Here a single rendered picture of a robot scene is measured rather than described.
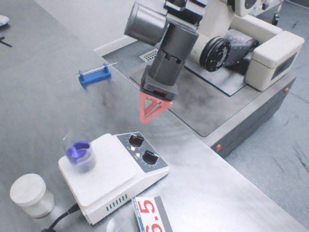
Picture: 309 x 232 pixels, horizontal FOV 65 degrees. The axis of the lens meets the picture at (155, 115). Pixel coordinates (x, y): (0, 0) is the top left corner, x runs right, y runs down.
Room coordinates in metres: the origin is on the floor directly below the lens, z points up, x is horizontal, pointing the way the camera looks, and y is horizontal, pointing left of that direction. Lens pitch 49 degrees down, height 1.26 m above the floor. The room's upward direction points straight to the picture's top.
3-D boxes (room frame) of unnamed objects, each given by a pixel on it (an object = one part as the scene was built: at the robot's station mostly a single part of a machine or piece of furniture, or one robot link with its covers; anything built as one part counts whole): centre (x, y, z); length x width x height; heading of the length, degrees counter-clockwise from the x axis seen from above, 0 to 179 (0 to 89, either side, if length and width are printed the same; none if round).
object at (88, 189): (0.24, 0.11, 0.83); 0.12 x 0.12 x 0.01; 36
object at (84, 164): (0.24, 0.14, 0.87); 0.06 x 0.05 x 0.08; 25
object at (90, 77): (0.61, 0.19, 0.77); 0.10 x 0.03 x 0.04; 119
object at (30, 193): (0.20, 0.24, 0.79); 0.06 x 0.06 x 0.08
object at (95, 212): (0.25, 0.09, 0.79); 0.22 x 0.13 x 0.08; 126
